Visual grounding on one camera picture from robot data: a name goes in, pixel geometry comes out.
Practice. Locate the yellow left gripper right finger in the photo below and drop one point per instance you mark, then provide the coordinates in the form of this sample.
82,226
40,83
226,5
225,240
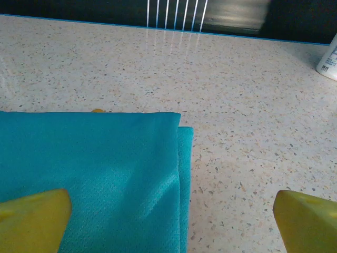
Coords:
308,226

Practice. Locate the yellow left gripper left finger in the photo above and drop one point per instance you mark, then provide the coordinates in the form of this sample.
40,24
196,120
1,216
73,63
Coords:
31,224

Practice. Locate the teal folded t-shirt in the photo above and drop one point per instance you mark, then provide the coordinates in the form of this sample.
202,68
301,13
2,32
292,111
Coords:
100,163

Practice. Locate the orange folded t-shirt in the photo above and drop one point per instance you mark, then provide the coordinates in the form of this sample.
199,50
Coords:
98,111

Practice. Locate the white canister with teal lid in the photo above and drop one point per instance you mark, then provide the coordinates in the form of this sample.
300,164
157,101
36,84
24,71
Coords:
329,63

